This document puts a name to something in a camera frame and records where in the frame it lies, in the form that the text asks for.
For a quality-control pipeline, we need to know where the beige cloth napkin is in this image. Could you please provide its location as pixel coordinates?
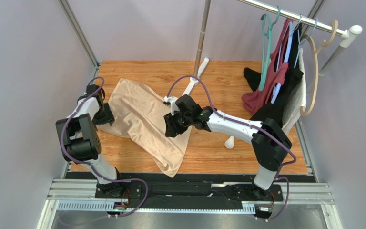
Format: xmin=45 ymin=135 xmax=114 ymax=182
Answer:
xmin=98 ymin=78 xmax=192 ymax=177

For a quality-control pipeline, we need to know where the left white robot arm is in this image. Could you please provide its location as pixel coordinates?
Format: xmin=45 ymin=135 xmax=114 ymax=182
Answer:
xmin=56 ymin=85 xmax=124 ymax=198

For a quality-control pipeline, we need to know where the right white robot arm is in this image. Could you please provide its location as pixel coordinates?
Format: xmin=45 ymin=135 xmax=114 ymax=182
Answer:
xmin=164 ymin=94 xmax=292 ymax=190

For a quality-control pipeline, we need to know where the white plastic spoon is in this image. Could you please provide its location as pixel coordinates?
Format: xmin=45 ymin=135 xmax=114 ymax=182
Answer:
xmin=224 ymin=136 xmax=234 ymax=149

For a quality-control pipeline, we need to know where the maroon shirt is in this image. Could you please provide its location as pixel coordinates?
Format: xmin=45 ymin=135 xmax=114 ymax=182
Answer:
xmin=241 ymin=19 xmax=293 ymax=115

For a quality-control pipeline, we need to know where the black garment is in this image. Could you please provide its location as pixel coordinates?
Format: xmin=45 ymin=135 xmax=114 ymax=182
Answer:
xmin=250 ymin=31 xmax=301 ymax=127

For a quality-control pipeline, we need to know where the teal plastic hanger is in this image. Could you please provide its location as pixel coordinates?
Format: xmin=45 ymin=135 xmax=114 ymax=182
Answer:
xmin=258 ymin=5 xmax=281 ymax=91

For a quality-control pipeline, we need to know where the white towel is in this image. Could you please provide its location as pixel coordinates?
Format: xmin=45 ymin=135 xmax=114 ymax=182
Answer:
xmin=282 ymin=48 xmax=307 ymax=135

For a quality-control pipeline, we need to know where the light blue hanger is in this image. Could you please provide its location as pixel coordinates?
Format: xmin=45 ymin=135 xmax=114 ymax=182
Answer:
xmin=271 ymin=18 xmax=318 ymax=104

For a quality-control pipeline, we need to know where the beige wooden hanger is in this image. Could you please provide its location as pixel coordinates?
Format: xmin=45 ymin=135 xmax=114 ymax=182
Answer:
xmin=300 ymin=20 xmax=338 ymax=116

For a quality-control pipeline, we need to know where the metal clothes rack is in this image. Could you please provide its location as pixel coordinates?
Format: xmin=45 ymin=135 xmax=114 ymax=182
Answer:
xmin=178 ymin=0 xmax=363 ymax=104

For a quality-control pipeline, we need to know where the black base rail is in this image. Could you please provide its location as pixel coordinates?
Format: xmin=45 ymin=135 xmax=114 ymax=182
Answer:
xmin=65 ymin=171 xmax=317 ymax=210

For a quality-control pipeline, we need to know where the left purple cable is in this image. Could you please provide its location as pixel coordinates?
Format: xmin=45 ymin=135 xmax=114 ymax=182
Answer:
xmin=59 ymin=76 xmax=149 ymax=219

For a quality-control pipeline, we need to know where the purple cable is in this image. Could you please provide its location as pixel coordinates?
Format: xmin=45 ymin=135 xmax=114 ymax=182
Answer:
xmin=59 ymin=76 xmax=149 ymax=219
xmin=165 ymin=75 xmax=298 ymax=222

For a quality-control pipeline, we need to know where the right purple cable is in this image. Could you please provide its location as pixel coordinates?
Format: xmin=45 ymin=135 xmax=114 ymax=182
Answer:
xmin=165 ymin=75 xmax=298 ymax=222

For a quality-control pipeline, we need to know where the aluminium frame post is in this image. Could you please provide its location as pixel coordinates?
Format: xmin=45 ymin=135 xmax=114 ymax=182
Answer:
xmin=58 ymin=0 xmax=100 ymax=70

